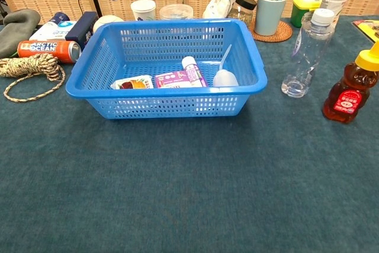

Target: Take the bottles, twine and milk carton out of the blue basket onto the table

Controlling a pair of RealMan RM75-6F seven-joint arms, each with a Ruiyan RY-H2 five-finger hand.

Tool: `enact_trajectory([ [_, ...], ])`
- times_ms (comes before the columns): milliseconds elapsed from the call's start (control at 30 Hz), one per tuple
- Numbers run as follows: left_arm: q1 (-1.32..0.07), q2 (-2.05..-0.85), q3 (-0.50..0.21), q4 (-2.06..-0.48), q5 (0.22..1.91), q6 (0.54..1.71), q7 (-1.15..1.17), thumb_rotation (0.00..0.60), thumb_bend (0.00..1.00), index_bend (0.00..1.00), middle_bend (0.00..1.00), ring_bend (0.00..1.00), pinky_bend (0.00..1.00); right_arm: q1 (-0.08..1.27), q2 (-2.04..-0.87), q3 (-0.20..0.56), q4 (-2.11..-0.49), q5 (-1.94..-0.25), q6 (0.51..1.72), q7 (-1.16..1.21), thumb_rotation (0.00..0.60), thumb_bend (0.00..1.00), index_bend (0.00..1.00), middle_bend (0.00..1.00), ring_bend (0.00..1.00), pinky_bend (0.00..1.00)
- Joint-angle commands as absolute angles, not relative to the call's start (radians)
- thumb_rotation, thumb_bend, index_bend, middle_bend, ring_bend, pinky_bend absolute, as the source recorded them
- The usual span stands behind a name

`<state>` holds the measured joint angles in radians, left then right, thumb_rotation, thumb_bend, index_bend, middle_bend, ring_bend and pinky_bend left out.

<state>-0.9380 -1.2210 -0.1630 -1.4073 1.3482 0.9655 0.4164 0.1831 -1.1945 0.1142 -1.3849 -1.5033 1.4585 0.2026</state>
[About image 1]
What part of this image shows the flat purple cardboard box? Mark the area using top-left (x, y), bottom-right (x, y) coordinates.
top-left (153, 69), bottom-right (190, 89)

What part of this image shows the bear-shaped honey bottle yellow cap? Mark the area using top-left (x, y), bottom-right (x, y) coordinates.
top-left (322, 41), bottom-right (379, 124)

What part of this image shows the beige braided rope bundle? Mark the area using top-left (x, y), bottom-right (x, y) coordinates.
top-left (0, 53), bottom-right (66, 103)

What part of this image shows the translucent squeeze wash bottle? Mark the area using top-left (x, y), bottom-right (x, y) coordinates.
top-left (212, 44), bottom-right (239, 88)

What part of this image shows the grey folded cloth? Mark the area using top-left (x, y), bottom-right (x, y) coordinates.
top-left (0, 9), bottom-right (41, 58)

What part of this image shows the beige upturned bowl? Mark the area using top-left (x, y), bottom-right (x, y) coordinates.
top-left (92, 15), bottom-right (124, 34)

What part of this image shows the light blue cup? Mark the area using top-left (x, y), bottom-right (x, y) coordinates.
top-left (256, 0), bottom-right (288, 37)

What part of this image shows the blue plastic perforated basket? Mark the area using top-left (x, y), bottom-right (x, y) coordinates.
top-left (65, 18), bottom-right (268, 120)

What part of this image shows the purple white toothpaste tube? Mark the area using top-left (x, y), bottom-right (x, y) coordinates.
top-left (181, 56), bottom-right (208, 88)

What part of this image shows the yellow razor blister pack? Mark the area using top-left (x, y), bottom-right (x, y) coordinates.
top-left (352, 20), bottom-right (379, 43)

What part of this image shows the white paper cup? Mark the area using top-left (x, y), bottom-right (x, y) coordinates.
top-left (130, 0), bottom-right (157, 22)

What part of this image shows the white snack packet fruit print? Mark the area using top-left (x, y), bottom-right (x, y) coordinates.
top-left (110, 74), bottom-right (155, 90)

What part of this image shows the white blue tissue pack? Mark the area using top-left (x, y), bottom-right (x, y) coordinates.
top-left (28, 21), bottom-right (78, 43)

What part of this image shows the orange Arctic Ocean soda can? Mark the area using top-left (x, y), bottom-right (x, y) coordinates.
top-left (17, 40), bottom-right (82, 65)

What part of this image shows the glass jar black lid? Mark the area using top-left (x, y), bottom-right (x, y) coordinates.
top-left (227, 0), bottom-right (258, 21)

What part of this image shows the clear round plastic container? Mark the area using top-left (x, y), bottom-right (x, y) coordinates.
top-left (159, 4), bottom-right (194, 21)

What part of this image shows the dark blue cardboard box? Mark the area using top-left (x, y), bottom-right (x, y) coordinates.
top-left (65, 11), bottom-right (99, 52)

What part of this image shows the round woven rattan coaster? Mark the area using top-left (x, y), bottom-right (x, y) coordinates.
top-left (248, 20), bottom-right (294, 43)

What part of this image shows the clear plastic bottle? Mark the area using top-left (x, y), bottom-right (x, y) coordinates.
top-left (281, 8), bottom-right (335, 99)

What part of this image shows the teal felt table cover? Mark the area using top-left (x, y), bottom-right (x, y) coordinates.
top-left (0, 15), bottom-right (379, 253)

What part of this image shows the green container yellow lid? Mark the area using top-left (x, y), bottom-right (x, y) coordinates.
top-left (290, 0), bottom-right (323, 28)

